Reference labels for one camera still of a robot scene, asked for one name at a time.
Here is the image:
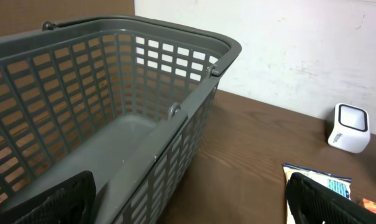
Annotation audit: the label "dark grey plastic basket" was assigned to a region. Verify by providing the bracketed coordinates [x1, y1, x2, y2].
[0, 16, 242, 223]

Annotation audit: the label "small orange tissue pack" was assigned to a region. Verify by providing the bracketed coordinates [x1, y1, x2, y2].
[359, 198, 376, 213]

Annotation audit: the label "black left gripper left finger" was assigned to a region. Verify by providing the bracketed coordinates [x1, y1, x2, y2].
[0, 170, 96, 224]

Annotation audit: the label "cream snack bag blue edges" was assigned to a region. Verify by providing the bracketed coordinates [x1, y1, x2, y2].
[282, 162, 352, 224]

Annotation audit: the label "white barcode scanner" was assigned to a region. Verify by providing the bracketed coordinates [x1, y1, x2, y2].
[326, 103, 371, 154]

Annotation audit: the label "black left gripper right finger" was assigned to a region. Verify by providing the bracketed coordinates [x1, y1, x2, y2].
[285, 172, 376, 224]

